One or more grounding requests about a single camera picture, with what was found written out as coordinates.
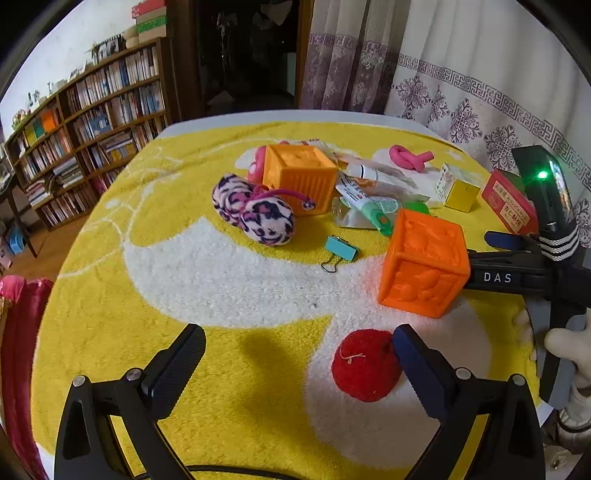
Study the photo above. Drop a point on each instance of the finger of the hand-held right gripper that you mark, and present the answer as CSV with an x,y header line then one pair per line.
x,y
498,277
505,240

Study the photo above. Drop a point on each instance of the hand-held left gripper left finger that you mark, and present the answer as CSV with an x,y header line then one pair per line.
x,y
184,364

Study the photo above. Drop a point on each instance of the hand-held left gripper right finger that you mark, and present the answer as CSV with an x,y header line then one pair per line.
x,y
415,360

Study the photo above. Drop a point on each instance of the red carton white label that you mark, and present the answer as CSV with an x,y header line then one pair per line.
x,y
505,203

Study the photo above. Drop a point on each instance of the red pompom ball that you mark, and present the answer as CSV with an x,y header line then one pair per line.
x,y
364,369

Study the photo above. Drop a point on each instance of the yellow and white carton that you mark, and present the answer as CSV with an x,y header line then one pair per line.
x,y
461,194

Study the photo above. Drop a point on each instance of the orange embossed toy cube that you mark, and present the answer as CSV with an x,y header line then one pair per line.
x,y
425,263
300,180

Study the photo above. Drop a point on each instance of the pink leopard plush toy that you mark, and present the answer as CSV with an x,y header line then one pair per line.
x,y
268,217

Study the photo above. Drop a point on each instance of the large pink tube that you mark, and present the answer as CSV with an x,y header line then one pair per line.
x,y
256,168

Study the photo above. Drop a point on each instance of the person's right hand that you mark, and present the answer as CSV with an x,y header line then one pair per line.
x,y
581,360

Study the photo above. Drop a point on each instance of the yellow and white blanket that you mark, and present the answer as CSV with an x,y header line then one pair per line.
x,y
138,323

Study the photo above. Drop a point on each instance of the small pink knotted tube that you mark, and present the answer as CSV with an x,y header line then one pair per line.
x,y
406,157

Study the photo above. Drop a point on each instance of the green and white tube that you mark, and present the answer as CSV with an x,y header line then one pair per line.
x,y
376,207

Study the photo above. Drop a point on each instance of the teal binder clip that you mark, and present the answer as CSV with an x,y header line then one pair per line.
x,y
341,248

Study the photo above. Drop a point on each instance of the white squeeze tube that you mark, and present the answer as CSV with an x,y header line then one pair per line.
x,y
369,171

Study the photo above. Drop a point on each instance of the clear plastic packet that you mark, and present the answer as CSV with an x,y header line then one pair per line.
x,y
344,214

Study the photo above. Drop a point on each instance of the magenta shiny cloth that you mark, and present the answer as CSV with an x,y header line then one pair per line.
x,y
23,346

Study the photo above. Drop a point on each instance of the white purple patterned curtain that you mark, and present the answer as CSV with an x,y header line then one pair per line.
x,y
461,69

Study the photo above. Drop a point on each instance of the sheer purple patterned curtain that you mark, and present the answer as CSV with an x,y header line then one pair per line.
x,y
351,60

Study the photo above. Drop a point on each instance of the wooden bookshelf with books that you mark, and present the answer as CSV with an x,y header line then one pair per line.
x,y
92,115

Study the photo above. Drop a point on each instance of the red and white flat box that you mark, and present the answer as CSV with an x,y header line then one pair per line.
x,y
147,7

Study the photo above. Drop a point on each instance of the wooden door frame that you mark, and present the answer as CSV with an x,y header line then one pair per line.
x,y
182,69

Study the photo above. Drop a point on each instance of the dark picture frame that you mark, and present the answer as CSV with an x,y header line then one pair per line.
x,y
113,46

